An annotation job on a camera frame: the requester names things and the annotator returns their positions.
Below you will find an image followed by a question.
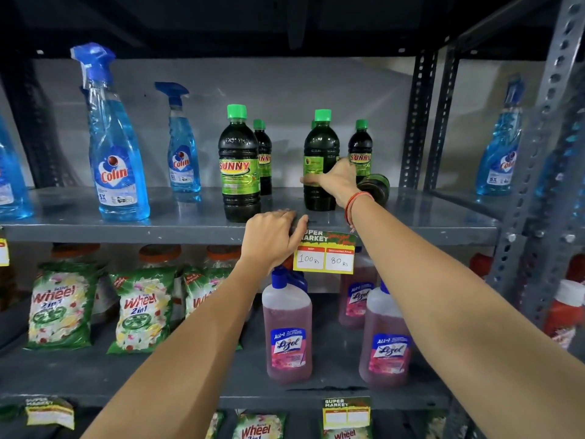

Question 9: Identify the person's left hand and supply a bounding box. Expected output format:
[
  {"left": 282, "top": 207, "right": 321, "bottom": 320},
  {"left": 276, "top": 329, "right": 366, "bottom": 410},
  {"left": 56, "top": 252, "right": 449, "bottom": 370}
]
[{"left": 240, "top": 209, "right": 310, "bottom": 271}]

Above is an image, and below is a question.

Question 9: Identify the person's right hand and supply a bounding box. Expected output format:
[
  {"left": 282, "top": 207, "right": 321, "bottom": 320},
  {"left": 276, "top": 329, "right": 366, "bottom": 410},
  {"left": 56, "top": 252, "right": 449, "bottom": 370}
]
[{"left": 300, "top": 158, "right": 362, "bottom": 209}]

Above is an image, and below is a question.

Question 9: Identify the dark bottle green cap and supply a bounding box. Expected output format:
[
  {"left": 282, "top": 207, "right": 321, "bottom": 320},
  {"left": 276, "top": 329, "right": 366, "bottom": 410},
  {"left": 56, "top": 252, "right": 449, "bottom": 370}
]
[
  {"left": 357, "top": 173, "right": 391, "bottom": 207},
  {"left": 348, "top": 119, "right": 374, "bottom": 184},
  {"left": 253, "top": 119, "right": 273, "bottom": 196},
  {"left": 218, "top": 104, "right": 262, "bottom": 223},
  {"left": 303, "top": 109, "right": 341, "bottom": 212}
]

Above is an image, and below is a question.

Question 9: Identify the person's left forearm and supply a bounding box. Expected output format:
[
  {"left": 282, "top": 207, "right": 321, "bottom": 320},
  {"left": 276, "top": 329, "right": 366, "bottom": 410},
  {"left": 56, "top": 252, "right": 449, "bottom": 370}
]
[{"left": 81, "top": 258, "right": 286, "bottom": 439}]

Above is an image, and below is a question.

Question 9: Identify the person's right forearm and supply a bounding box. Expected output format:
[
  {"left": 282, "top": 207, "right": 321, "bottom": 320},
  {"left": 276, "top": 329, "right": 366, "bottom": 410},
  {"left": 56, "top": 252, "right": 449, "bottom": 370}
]
[{"left": 349, "top": 196, "right": 585, "bottom": 439}]

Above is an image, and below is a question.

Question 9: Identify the jar with orange lid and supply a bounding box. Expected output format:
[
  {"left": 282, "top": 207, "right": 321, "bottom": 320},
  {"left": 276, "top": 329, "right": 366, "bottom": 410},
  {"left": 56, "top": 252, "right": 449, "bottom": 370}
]
[
  {"left": 51, "top": 243, "right": 101, "bottom": 263},
  {"left": 138, "top": 244, "right": 183, "bottom": 269},
  {"left": 205, "top": 245, "right": 242, "bottom": 269}
]

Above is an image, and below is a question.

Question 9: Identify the green white detergent packet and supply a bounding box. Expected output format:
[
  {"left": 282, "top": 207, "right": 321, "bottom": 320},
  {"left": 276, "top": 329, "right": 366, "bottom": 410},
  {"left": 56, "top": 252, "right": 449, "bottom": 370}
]
[
  {"left": 232, "top": 412, "right": 287, "bottom": 439},
  {"left": 26, "top": 262, "right": 100, "bottom": 351},
  {"left": 107, "top": 268, "right": 177, "bottom": 355},
  {"left": 321, "top": 426, "right": 374, "bottom": 439},
  {"left": 205, "top": 411, "right": 225, "bottom": 439},
  {"left": 182, "top": 267, "right": 244, "bottom": 352}
]

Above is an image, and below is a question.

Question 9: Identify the blue spray cleaner bottle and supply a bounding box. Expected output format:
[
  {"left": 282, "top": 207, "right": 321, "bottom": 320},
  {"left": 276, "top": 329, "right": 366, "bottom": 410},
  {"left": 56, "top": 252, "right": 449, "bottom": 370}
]
[
  {"left": 70, "top": 42, "right": 151, "bottom": 223},
  {"left": 0, "top": 115, "right": 34, "bottom": 221},
  {"left": 154, "top": 82, "right": 202, "bottom": 194},
  {"left": 535, "top": 125, "right": 585, "bottom": 217},
  {"left": 475, "top": 76, "right": 527, "bottom": 196}
]

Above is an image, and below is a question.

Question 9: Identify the grey metal shelf rack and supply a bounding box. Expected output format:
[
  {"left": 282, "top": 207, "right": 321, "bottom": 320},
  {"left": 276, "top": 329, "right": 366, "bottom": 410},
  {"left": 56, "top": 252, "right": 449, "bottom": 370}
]
[
  {"left": 0, "top": 0, "right": 501, "bottom": 439},
  {"left": 424, "top": 0, "right": 585, "bottom": 439}
]

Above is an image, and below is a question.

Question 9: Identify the red bottle white cap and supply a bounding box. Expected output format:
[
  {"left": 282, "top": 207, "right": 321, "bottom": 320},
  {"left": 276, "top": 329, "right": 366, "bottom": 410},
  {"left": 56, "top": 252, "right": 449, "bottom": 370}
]
[
  {"left": 469, "top": 252, "right": 495, "bottom": 279},
  {"left": 543, "top": 279, "right": 585, "bottom": 351},
  {"left": 566, "top": 253, "right": 585, "bottom": 284}
]

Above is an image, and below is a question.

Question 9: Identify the red thread bracelet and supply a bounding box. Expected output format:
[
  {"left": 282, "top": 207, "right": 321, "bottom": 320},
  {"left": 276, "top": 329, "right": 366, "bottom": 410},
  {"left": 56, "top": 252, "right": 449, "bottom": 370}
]
[{"left": 344, "top": 191, "right": 375, "bottom": 227}]

